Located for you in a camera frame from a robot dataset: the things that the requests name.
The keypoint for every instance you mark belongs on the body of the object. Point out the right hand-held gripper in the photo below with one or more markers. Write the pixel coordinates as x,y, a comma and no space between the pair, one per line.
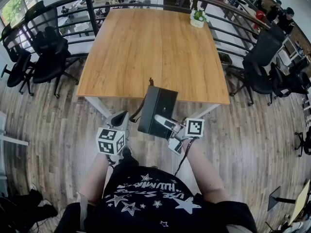
194,127

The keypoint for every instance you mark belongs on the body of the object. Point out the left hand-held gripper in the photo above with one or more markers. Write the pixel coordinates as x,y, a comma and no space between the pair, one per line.
109,142

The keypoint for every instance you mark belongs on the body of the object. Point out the black rectangular box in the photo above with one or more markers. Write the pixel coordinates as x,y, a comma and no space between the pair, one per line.
158,110

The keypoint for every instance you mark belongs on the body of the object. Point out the person's left forearm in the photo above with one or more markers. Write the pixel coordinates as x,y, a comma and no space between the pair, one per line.
97,178

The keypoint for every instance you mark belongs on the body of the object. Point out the person's right forearm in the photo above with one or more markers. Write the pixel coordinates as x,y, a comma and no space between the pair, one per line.
206,176

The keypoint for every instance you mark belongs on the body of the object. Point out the person's black shoe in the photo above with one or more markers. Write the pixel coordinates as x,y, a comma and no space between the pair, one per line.
126,152

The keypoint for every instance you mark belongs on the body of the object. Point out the wooden table with white legs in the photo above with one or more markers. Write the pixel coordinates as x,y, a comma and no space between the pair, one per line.
150,47

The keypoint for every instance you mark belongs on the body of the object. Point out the person's black star-print shirt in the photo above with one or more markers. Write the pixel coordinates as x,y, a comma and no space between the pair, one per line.
158,207

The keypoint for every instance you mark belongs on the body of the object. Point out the black mesh office chair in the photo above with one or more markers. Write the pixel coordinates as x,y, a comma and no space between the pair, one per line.
291,81
306,142
17,69
51,57
262,57

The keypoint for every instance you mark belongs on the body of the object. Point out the potted plant in white pot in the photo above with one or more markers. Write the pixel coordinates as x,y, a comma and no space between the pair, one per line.
198,18

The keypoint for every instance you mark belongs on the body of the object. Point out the white side desk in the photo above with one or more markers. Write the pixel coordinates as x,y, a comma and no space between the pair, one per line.
9,139

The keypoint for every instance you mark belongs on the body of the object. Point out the black railing with wooden handrail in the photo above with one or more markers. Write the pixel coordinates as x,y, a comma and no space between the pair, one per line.
90,13

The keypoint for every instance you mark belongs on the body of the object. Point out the black bag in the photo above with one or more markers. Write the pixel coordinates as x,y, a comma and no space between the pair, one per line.
22,210

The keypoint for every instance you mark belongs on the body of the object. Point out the window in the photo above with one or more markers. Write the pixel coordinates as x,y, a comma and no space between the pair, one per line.
14,7

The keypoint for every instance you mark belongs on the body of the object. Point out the light wooden desk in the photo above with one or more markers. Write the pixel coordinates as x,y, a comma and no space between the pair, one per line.
301,203

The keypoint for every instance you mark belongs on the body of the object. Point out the black stand base plate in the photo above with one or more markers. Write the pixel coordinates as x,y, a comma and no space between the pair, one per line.
274,199

